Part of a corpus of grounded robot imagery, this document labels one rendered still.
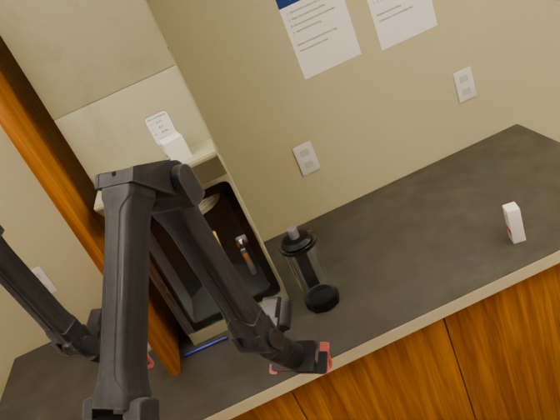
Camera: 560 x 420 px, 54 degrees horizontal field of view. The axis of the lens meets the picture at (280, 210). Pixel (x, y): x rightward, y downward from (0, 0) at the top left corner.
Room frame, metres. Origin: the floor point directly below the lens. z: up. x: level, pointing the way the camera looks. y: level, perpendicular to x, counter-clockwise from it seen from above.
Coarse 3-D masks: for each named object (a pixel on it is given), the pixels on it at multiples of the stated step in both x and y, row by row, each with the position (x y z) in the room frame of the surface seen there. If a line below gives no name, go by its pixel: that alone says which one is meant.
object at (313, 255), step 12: (312, 240) 1.25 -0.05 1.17; (288, 252) 1.25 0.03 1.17; (312, 252) 1.25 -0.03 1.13; (300, 264) 1.24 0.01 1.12; (312, 264) 1.24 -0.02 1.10; (324, 264) 1.27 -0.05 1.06; (300, 276) 1.25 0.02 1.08; (312, 276) 1.24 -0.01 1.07; (324, 276) 1.25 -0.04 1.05; (300, 288) 1.28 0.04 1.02; (312, 288) 1.24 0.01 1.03; (324, 288) 1.24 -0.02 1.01; (312, 300) 1.25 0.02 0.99; (324, 300) 1.24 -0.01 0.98
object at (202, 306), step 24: (216, 192) 1.34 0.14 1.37; (216, 216) 1.34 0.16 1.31; (240, 216) 1.34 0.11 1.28; (168, 240) 1.34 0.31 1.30; (168, 264) 1.34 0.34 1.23; (240, 264) 1.34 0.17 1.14; (264, 264) 1.34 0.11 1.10; (168, 288) 1.34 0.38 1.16; (192, 288) 1.34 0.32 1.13; (264, 288) 1.34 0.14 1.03; (192, 312) 1.34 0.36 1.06; (216, 312) 1.34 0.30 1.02
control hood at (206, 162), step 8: (200, 144) 1.34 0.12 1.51; (208, 144) 1.31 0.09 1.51; (192, 152) 1.30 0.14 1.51; (200, 152) 1.28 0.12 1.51; (208, 152) 1.25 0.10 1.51; (216, 152) 1.24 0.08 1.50; (192, 160) 1.25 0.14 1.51; (200, 160) 1.24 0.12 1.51; (208, 160) 1.25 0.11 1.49; (216, 160) 1.26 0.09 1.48; (192, 168) 1.25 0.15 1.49; (200, 168) 1.26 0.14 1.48; (208, 168) 1.28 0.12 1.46; (216, 168) 1.29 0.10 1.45; (224, 168) 1.31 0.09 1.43; (200, 176) 1.29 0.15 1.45; (208, 176) 1.30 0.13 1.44; (216, 176) 1.32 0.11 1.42; (96, 200) 1.27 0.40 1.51; (96, 208) 1.23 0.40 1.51; (104, 216) 1.27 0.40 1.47
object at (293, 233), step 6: (288, 228) 1.29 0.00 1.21; (294, 228) 1.28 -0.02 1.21; (288, 234) 1.28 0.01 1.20; (294, 234) 1.27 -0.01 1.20; (300, 234) 1.28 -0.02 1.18; (306, 234) 1.27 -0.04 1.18; (282, 240) 1.29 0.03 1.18; (288, 240) 1.28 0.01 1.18; (294, 240) 1.27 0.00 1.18; (300, 240) 1.26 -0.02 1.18; (306, 240) 1.25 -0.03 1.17; (282, 246) 1.28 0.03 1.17; (288, 246) 1.26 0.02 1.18; (294, 246) 1.25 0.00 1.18; (300, 246) 1.24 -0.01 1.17
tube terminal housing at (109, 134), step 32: (128, 96) 1.35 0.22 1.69; (160, 96) 1.35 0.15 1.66; (64, 128) 1.35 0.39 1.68; (96, 128) 1.35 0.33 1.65; (128, 128) 1.35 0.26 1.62; (192, 128) 1.36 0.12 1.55; (96, 160) 1.35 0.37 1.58; (128, 160) 1.35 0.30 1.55; (160, 160) 1.35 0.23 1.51; (224, 320) 1.35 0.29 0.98
